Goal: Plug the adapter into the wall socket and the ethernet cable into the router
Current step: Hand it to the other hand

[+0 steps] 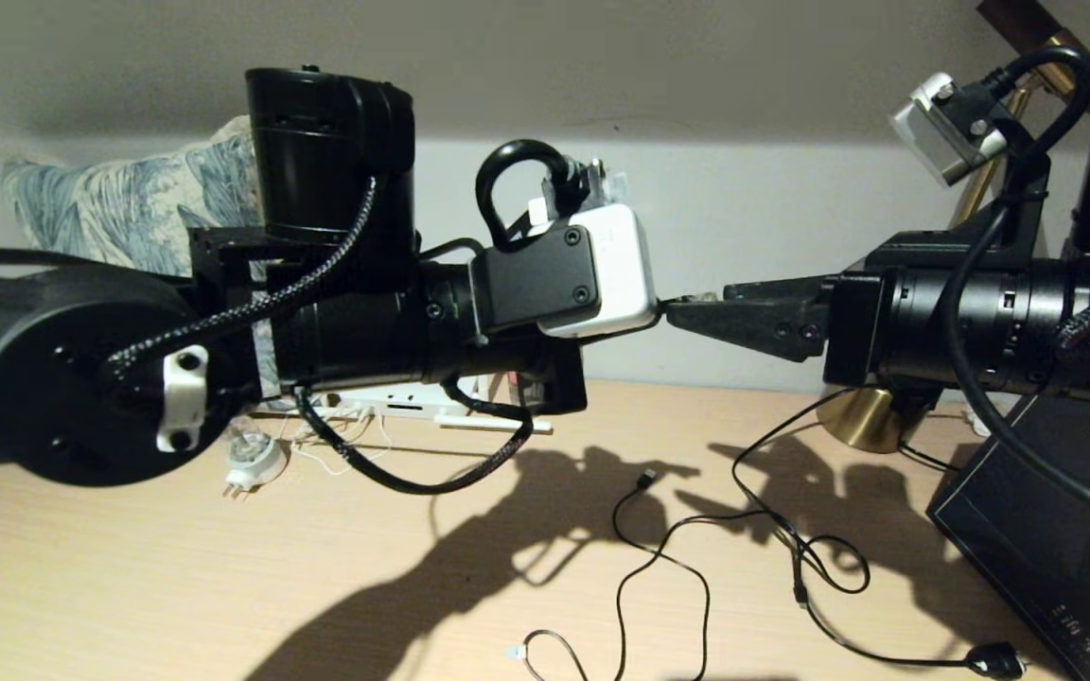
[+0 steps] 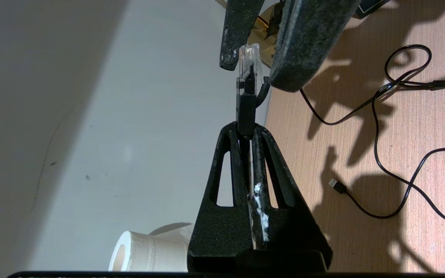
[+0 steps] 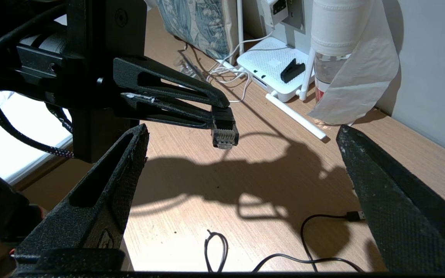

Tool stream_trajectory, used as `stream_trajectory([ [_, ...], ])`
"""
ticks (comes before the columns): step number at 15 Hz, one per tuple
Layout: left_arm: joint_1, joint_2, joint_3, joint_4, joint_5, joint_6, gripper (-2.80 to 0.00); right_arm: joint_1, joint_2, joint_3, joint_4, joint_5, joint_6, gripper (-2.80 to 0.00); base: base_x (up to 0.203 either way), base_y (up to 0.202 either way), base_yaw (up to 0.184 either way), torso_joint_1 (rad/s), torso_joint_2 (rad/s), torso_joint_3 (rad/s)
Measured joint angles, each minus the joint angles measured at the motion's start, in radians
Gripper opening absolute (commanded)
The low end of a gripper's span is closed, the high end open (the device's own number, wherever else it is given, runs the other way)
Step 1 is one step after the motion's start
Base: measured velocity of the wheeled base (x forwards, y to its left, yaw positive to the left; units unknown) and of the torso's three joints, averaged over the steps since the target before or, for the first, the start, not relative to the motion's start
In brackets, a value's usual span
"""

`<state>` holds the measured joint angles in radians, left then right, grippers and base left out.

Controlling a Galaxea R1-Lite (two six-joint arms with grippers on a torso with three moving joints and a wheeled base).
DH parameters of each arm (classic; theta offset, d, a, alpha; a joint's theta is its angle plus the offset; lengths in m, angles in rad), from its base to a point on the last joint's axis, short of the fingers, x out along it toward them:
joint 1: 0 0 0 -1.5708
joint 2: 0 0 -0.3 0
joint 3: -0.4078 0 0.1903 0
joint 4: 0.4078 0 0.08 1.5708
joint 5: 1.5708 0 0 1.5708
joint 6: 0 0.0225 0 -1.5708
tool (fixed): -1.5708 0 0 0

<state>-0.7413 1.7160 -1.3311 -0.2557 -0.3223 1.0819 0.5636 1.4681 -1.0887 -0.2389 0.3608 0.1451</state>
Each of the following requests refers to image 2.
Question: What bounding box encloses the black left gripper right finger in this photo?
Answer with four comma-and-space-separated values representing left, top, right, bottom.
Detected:
251, 124, 333, 271

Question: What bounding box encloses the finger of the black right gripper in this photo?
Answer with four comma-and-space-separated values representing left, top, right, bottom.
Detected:
269, 0, 362, 92
219, 0, 265, 71

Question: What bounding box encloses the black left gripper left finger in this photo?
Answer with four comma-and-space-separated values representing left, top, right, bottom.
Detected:
187, 122, 255, 271

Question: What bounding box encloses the black ethernet cable clear plug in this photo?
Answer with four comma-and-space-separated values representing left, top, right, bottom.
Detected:
236, 44, 272, 136

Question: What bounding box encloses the brass desk lamp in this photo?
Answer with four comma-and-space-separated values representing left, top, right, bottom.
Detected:
248, 2, 285, 68

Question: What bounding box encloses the black box gold trim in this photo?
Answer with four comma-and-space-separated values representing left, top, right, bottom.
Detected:
356, 0, 392, 19

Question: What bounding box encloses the white toilet paper roll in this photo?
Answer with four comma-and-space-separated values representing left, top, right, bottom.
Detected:
109, 223, 196, 272

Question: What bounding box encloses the black USB cable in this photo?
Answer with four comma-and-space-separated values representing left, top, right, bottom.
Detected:
329, 87, 445, 228

